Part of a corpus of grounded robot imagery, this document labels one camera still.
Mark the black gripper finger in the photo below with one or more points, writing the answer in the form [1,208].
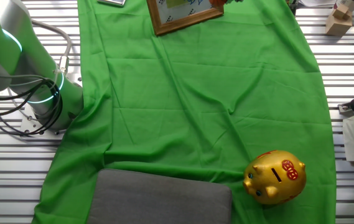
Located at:
[234,1]

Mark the small orange basketball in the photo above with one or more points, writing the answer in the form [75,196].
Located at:
[217,3]

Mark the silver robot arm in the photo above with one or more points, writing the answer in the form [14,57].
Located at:
[40,65]

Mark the large wooden block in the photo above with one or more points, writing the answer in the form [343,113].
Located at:
[337,27]

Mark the small wooden block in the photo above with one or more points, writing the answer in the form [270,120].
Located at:
[342,12]

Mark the white brown small box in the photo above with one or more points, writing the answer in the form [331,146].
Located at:
[349,4]

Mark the silver digital scale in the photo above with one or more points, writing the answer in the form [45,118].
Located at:
[111,2]

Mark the green cloth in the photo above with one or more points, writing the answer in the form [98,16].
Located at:
[164,124]

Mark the golden piggy bank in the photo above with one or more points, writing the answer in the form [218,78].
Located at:
[273,179]

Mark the grey cushion pad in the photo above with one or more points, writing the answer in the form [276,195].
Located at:
[158,199]

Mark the wooden picture frame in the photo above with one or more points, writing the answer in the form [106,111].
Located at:
[183,23]

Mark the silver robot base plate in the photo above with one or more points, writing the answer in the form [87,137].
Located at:
[29,120]

